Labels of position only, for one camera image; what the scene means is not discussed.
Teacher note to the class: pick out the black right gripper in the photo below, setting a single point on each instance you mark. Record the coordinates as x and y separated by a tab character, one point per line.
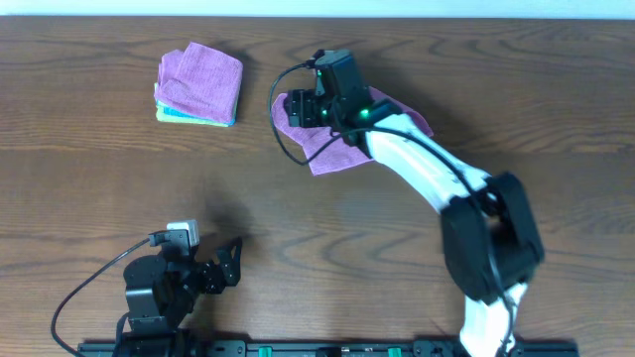
300	110

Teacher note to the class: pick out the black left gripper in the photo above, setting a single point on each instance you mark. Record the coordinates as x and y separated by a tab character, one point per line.
232	267

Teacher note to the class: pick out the purple cloth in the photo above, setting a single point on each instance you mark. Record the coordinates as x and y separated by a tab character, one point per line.
182	73
338	156

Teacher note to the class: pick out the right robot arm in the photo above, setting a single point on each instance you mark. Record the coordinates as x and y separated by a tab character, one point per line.
491	242

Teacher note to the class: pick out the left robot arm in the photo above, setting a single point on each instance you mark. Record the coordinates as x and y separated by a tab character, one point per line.
162	289

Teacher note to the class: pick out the folded purple cloth on stack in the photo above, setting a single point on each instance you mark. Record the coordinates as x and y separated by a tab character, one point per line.
182	73

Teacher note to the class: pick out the folded blue cloth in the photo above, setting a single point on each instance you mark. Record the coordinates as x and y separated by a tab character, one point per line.
168	114

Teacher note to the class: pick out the folded light green cloth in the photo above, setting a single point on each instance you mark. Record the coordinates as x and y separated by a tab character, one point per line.
227	92

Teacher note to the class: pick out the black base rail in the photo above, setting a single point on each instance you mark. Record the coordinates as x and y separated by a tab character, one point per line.
237	348

